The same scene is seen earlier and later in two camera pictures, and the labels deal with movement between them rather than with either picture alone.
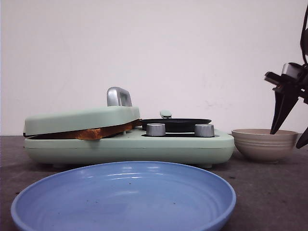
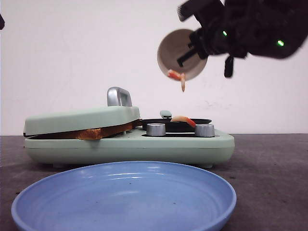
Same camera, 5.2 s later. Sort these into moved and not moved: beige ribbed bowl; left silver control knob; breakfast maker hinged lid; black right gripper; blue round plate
Moved: black right gripper; beige ribbed bowl
Not moved: blue round plate; breakfast maker hinged lid; left silver control knob
